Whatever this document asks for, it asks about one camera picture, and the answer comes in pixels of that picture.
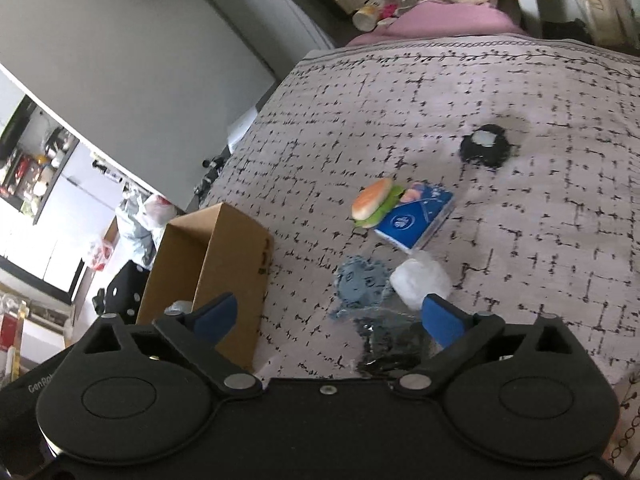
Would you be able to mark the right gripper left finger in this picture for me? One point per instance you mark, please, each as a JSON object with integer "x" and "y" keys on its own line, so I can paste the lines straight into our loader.
{"x": 195, "y": 336}

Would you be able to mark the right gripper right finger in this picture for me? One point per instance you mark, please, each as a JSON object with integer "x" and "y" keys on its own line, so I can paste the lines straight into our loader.
{"x": 462, "y": 337}

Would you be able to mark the black item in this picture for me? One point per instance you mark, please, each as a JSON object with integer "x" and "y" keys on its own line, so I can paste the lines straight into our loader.
{"x": 392, "y": 345}

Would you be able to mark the white plastic bundle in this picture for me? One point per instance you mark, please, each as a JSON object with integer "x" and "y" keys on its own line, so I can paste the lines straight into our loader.
{"x": 417, "y": 277}

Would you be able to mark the blue-grey knitted cloth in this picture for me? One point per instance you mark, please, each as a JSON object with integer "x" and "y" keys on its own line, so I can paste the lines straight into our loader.
{"x": 361, "y": 284}

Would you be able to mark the blue tissue pack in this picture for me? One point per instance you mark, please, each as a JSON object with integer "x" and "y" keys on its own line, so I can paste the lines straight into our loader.
{"x": 418, "y": 215}

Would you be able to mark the plush hamburger toy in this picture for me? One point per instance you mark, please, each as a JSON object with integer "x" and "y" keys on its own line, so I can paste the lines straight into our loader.
{"x": 374, "y": 202}

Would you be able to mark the small black plush toy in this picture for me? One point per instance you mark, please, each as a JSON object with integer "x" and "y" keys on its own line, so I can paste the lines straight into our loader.
{"x": 486, "y": 146}

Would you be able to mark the black dice stool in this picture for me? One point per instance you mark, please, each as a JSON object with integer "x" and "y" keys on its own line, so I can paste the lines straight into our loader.
{"x": 123, "y": 294}

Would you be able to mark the brown cardboard box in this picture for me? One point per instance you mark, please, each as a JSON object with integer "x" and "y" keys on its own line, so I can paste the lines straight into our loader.
{"x": 205, "y": 254}

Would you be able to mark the white garbage bag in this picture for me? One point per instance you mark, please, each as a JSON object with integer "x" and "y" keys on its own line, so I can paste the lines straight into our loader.
{"x": 156, "y": 212}

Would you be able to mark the grey patterned bed blanket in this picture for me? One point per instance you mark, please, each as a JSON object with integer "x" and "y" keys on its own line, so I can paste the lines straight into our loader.
{"x": 536, "y": 144}

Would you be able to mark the pink bed sheet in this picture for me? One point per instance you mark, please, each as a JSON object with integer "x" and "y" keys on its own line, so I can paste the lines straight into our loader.
{"x": 434, "y": 19}

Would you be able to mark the paper cup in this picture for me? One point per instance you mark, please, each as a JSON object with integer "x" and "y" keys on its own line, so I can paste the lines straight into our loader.
{"x": 367, "y": 17}

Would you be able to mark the kitchen wall shelf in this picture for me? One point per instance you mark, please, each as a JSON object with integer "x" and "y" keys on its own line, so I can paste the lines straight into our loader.
{"x": 35, "y": 149}

